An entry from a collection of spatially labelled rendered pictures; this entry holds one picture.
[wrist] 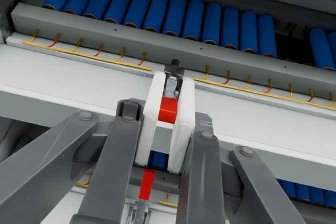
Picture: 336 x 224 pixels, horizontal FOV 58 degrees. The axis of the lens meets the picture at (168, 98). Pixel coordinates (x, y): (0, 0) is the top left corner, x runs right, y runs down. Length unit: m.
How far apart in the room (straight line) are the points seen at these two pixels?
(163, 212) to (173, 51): 0.22
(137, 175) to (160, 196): 0.04
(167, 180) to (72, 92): 0.19
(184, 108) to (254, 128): 0.13
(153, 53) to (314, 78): 0.15
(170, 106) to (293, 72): 0.15
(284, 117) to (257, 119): 0.03
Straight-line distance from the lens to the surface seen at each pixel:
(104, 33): 0.29
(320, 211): 0.47
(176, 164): 0.15
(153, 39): 0.29
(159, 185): 0.41
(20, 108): 0.30
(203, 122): 0.17
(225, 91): 0.29
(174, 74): 0.25
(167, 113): 0.18
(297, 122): 0.31
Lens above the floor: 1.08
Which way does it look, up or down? 33 degrees down
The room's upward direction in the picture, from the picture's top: 14 degrees clockwise
